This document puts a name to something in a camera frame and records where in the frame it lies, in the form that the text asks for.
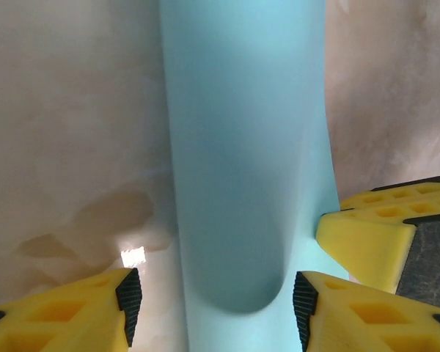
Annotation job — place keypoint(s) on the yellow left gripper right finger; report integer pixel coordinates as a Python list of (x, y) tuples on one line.
[(370, 322)]

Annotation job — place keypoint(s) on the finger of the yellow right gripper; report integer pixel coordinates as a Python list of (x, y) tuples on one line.
[(366, 242)]

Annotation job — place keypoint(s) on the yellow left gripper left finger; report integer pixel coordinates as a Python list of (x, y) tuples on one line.
[(58, 322)]

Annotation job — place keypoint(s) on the light blue cloth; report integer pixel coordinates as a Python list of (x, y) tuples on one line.
[(242, 146)]

